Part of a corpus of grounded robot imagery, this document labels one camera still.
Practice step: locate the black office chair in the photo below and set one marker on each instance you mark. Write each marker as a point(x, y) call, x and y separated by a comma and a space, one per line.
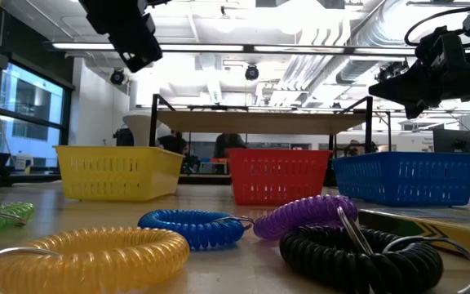
point(124, 138)

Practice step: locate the white container blue label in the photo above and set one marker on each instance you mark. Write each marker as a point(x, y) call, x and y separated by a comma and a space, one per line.
point(23, 162)

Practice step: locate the black aluminium rig frame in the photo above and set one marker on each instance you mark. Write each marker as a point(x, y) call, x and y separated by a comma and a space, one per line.
point(204, 179)

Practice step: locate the yellow green crayon box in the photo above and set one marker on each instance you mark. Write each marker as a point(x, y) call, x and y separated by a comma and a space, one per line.
point(463, 239)

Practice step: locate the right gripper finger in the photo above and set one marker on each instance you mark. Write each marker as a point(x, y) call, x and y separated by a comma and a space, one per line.
point(415, 110)
point(406, 90)

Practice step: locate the overhead light bar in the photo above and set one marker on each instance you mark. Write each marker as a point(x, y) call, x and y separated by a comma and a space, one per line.
point(198, 47)

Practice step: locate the white mushroom table lamp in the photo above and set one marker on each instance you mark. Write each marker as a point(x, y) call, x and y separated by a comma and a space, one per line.
point(139, 126)

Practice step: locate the black computer monitor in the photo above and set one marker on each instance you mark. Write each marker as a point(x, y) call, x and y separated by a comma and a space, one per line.
point(453, 141)

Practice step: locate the yellow plastic basket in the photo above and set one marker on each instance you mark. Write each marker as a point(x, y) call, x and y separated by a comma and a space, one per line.
point(116, 173)

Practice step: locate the black ceiling spotlight cluster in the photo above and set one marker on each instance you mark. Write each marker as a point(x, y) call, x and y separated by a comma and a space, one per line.
point(388, 70)

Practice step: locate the blue plastic basket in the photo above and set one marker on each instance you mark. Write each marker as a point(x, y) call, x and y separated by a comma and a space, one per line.
point(406, 179)

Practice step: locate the wooden shelf riser black frame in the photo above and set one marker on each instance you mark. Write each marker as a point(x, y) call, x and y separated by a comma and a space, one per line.
point(259, 122)

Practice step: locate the red plastic basket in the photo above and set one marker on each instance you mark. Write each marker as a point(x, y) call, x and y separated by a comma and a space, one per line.
point(278, 177)

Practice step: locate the silver ventilation duct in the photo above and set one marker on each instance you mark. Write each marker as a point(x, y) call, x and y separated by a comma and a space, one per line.
point(355, 71)

